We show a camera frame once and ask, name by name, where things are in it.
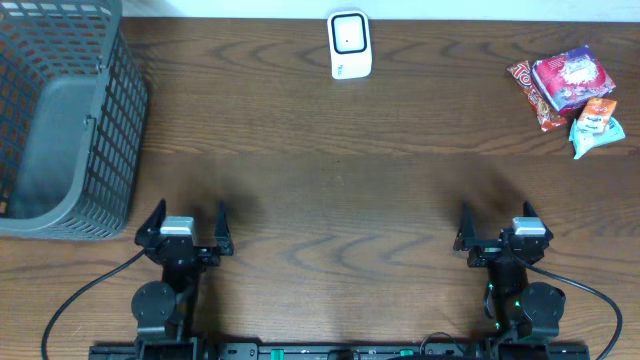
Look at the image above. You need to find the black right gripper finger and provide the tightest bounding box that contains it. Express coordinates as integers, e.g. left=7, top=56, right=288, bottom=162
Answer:
left=523, top=201, right=554, bottom=246
left=453, top=203, right=477, bottom=251

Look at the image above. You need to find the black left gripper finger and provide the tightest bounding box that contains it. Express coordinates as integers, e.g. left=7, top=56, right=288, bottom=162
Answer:
left=134, top=199, right=166, bottom=248
left=214, top=202, right=234, bottom=256

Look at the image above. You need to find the orange red snack bar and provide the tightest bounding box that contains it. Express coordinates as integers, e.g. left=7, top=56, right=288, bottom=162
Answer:
left=507, top=60, right=567, bottom=132

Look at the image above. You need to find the teal snack wrapper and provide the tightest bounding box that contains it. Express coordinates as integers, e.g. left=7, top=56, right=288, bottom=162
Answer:
left=568, top=117, right=626, bottom=160

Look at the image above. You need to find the small orange box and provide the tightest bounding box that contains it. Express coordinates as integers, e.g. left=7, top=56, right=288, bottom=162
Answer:
left=576, top=98, right=617, bottom=134

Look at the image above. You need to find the purple snack packet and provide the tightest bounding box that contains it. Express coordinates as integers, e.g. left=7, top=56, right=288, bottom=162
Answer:
left=532, top=45, right=616, bottom=115

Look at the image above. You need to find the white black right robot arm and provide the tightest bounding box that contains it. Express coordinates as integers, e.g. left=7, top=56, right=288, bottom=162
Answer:
left=453, top=202, right=566, bottom=359

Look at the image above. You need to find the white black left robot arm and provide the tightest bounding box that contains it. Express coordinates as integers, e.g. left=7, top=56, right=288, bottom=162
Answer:
left=131, top=200, right=234, bottom=360

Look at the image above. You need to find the grey plastic mesh basket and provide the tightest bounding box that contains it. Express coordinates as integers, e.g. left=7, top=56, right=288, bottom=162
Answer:
left=1, top=0, right=149, bottom=240

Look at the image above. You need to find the black left camera cable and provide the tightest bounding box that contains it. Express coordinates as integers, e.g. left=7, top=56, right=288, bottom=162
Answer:
left=40, top=248, right=147, bottom=360

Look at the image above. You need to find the black camera cable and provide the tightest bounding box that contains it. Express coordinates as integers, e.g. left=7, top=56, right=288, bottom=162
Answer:
left=40, top=248, right=147, bottom=360
left=504, top=234, right=624, bottom=360

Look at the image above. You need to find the black right camera cable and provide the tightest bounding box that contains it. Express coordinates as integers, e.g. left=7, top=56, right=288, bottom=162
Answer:
left=504, top=234, right=624, bottom=360

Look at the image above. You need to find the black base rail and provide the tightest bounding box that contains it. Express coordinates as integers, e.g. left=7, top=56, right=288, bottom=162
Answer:
left=88, top=341, right=592, bottom=360

